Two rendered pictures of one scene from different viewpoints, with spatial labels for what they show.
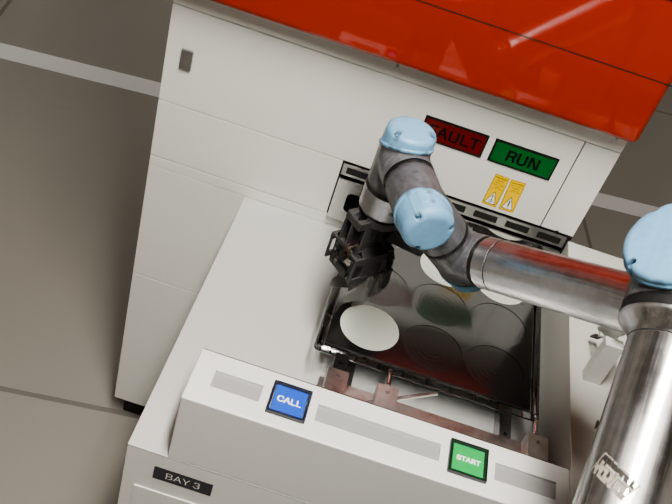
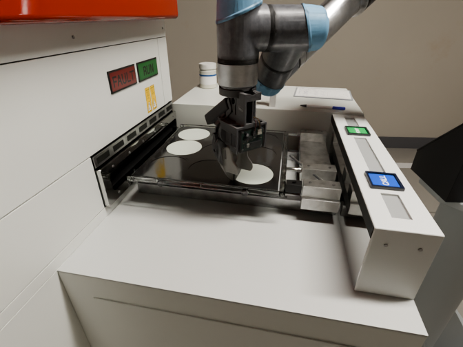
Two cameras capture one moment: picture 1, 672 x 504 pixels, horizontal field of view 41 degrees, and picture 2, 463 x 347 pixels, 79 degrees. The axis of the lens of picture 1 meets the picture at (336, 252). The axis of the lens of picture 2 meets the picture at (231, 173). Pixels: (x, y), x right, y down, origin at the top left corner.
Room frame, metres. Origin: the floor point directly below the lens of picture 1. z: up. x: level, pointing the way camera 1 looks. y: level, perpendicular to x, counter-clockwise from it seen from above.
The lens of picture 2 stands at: (0.98, 0.49, 1.23)
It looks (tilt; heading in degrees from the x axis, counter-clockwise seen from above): 30 degrees down; 282
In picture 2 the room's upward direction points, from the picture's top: straight up
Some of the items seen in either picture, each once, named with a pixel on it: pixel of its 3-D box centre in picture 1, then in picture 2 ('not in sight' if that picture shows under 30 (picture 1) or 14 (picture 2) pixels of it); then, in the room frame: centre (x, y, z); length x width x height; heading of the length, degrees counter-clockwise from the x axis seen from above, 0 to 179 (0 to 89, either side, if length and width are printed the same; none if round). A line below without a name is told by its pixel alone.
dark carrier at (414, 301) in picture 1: (438, 305); (219, 151); (1.17, -0.20, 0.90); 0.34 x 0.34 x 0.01; 1
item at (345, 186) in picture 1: (442, 231); (147, 148); (1.38, -0.18, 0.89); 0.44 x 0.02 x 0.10; 91
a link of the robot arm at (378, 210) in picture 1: (386, 200); (238, 75); (1.08, -0.05, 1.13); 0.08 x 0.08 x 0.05
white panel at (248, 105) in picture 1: (373, 146); (94, 128); (1.39, 0.00, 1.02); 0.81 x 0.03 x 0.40; 91
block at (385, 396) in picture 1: (382, 410); (318, 171); (0.90, -0.14, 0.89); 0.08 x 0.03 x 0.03; 1
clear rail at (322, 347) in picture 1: (426, 381); (284, 157); (0.98, -0.20, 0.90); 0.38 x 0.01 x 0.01; 91
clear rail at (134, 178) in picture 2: (339, 274); (201, 185); (1.16, -0.02, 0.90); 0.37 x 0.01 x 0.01; 1
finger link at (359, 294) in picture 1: (356, 293); (243, 162); (1.07, -0.05, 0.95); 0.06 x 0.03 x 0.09; 135
